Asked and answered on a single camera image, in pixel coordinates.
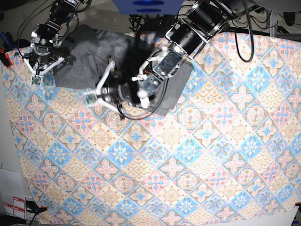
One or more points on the red clamp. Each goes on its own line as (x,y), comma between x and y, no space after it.
(5,59)

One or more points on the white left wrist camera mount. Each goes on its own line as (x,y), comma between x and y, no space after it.
(97,96)

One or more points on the grey T-shirt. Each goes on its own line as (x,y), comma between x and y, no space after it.
(91,50)

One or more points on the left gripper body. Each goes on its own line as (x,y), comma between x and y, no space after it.
(124,92)

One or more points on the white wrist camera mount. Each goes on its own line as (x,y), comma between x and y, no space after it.
(97,96)
(39,69)

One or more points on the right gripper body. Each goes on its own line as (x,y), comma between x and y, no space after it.
(42,55)

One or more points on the colourful patterned tablecloth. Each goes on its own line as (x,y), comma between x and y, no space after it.
(229,150)

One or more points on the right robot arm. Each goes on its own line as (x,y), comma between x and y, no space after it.
(48,37)

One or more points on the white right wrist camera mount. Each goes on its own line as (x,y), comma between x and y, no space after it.
(39,69)

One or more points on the white box red labels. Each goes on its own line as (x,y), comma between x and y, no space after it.
(12,193)

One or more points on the blue box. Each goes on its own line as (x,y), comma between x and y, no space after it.
(143,7)

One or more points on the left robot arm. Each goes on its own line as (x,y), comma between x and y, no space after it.
(203,20)

